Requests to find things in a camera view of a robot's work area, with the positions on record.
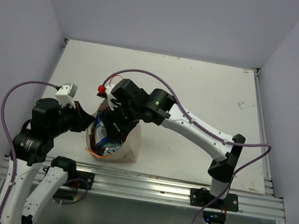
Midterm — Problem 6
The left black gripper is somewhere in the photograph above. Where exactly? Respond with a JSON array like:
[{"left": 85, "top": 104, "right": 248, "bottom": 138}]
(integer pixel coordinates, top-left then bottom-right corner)
[{"left": 47, "top": 97, "right": 98, "bottom": 142}]

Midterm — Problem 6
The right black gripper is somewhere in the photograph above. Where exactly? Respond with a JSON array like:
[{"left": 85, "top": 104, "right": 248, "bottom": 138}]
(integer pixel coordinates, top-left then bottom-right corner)
[{"left": 96, "top": 99, "right": 142, "bottom": 144}]

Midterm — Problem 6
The blue snack packet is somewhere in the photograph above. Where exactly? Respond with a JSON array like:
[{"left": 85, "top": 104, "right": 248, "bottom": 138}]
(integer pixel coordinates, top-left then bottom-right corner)
[{"left": 94, "top": 110, "right": 122, "bottom": 153}]

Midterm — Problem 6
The green Fox's candy bag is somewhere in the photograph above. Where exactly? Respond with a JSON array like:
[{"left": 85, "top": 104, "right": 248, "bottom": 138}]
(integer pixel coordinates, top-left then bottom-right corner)
[{"left": 96, "top": 143, "right": 122, "bottom": 158}]

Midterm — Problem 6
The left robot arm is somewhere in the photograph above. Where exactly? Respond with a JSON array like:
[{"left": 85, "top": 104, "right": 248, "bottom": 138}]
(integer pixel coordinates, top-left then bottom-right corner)
[{"left": 0, "top": 98, "right": 94, "bottom": 224}]

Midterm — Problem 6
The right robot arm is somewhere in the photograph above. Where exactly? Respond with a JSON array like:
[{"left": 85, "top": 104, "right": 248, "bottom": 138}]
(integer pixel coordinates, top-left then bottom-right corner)
[{"left": 97, "top": 79, "right": 246, "bottom": 208}]

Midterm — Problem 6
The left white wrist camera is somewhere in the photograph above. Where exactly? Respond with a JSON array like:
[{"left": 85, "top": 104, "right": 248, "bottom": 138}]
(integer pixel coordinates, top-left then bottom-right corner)
[{"left": 55, "top": 83, "right": 78, "bottom": 108}]

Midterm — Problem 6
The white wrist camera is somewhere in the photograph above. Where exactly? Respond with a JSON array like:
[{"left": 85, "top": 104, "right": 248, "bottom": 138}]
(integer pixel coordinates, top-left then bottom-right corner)
[
  {"left": 55, "top": 83, "right": 78, "bottom": 108},
  {"left": 97, "top": 84, "right": 120, "bottom": 111}
]

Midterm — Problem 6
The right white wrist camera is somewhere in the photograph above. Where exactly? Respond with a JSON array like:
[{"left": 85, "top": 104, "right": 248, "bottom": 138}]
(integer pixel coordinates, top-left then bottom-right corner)
[{"left": 97, "top": 84, "right": 120, "bottom": 111}]

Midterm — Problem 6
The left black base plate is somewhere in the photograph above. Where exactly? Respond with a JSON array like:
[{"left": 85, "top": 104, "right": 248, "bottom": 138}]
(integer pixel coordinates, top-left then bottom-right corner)
[{"left": 65, "top": 171, "right": 95, "bottom": 190}]

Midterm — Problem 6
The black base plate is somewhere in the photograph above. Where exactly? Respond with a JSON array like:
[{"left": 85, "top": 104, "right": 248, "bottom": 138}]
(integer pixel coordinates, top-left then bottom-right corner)
[
  {"left": 189, "top": 188, "right": 239, "bottom": 212},
  {"left": 65, "top": 171, "right": 95, "bottom": 190}
]

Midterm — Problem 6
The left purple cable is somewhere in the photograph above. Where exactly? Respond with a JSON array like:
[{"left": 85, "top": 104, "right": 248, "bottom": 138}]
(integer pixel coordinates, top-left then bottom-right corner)
[{"left": 0, "top": 76, "right": 61, "bottom": 224}]

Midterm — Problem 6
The purple cable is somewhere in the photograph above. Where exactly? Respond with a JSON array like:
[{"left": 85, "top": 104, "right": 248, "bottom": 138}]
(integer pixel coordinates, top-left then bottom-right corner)
[
  {"left": 0, "top": 76, "right": 61, "bottom": 224},
  {"left": 83, "top": 64, "right": 281, "bottom": 224}
]

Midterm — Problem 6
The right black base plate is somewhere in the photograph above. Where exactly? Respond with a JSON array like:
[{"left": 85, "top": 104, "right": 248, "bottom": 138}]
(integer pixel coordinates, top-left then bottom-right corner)
[{"left": 189, "top": 188, "right": 239, "bottom": 212}]

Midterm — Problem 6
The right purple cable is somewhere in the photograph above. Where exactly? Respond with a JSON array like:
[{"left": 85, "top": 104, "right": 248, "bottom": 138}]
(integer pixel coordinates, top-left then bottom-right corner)
[{"left": 83, "top": 64, "right": 281, "bottom": 224}]

